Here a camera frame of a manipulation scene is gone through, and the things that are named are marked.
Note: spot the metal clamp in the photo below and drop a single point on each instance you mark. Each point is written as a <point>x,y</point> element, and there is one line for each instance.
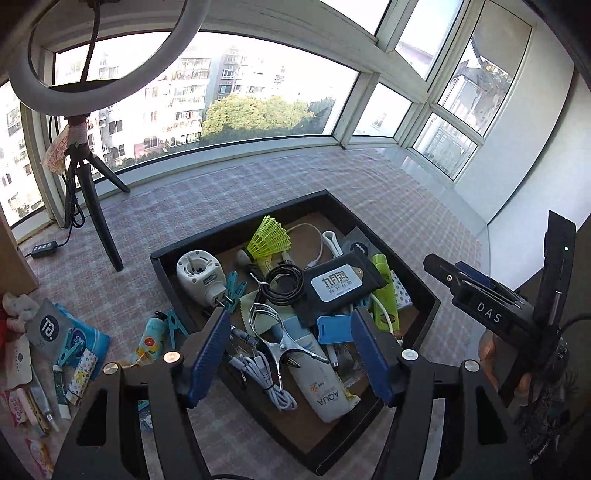
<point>277,351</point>

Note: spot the grey sachet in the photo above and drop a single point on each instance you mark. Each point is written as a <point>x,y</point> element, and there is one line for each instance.
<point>46,323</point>

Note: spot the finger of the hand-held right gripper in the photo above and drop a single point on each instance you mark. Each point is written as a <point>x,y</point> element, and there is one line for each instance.
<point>443,274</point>
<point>475,276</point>

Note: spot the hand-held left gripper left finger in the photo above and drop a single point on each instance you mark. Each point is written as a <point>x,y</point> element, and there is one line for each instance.
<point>203,360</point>

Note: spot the teal clothes clip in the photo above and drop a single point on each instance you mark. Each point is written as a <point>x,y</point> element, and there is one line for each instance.
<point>235,287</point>
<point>176,327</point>
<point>69,353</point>

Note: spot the white window frame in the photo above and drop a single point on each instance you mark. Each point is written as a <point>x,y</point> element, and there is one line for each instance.
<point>369,87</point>

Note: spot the white slim tube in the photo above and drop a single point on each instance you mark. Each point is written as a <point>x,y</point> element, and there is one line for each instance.
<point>44,399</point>

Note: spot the black pouch with white label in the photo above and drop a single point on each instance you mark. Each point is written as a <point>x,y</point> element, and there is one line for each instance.
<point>323,310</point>

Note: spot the black tripod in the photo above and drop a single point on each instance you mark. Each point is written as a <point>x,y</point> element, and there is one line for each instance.
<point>99,217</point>

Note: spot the clear plastic packet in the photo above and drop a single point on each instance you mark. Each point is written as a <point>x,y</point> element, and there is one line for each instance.
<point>347,365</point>

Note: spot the pale plush toy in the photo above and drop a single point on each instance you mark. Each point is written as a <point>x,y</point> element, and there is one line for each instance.
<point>18,307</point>

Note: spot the white round plug device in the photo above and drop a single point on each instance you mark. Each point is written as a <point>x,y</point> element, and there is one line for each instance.
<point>198,277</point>

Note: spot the white sachet with purple logo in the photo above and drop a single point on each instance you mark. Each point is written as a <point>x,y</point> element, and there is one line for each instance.
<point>18,364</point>

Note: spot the patterned small tube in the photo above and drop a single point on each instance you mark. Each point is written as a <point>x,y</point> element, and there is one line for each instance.
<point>83,374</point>

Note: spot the black inline light controller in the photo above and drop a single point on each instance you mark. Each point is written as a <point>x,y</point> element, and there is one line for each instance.
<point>45,249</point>

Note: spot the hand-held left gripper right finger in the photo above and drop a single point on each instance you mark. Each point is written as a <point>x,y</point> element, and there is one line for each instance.
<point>371,360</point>

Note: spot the white sunscreen tube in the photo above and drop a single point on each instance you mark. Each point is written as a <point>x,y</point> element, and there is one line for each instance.
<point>318,376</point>

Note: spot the green cleaning cloth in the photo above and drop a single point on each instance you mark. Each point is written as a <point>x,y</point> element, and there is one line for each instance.
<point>244,305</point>

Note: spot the pink and yellow packet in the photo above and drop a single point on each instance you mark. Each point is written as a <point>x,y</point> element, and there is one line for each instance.
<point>39,457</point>

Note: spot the blue card holder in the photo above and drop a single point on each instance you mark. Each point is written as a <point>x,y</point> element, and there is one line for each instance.
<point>334,330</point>

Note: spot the person's right hand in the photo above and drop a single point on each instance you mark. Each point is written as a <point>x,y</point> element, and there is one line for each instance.
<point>488,357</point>

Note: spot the polka dot small box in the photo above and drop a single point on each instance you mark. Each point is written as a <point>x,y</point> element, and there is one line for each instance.
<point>401,290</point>

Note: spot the yellow-green shuttlecock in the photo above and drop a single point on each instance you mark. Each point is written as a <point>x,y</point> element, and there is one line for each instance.
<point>270,237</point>

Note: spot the cardboard box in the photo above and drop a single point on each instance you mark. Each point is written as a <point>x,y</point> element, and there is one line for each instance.
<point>14,258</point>

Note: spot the black tray container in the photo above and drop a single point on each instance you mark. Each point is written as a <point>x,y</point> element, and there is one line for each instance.
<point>244,226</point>

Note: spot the small teal printed bottle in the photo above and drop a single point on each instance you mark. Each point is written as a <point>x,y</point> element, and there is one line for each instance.
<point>150,339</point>

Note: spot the black packet with round label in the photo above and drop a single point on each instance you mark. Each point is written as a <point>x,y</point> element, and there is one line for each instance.
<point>360,244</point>

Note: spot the green and white tube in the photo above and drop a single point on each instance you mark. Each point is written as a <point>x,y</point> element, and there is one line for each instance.
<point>60,392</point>

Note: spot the blue tissue packet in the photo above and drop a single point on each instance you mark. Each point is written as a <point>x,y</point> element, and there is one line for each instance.
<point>90,336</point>

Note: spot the person's dark printed clothing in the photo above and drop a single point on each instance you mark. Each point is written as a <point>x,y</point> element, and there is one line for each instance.
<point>558,424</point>

